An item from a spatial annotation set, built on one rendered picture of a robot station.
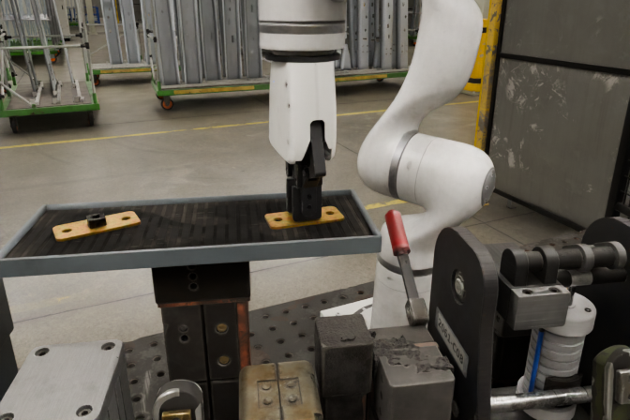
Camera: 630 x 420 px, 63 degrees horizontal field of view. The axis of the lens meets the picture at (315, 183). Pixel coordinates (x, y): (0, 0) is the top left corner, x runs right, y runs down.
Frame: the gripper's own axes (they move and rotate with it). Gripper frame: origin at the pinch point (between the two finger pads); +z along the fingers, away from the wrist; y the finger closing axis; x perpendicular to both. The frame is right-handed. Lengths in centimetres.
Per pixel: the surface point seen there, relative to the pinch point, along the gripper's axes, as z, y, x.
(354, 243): 2.5, 7.5, 3.2
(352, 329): 8.7, 12.6, 1.2
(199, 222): 2.5, -2.4, -11.2
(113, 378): 8.0, 13.9, -19.8
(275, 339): 48, -40, 5
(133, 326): 118, -160, -34
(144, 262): 3.0, 4.2, -17.0
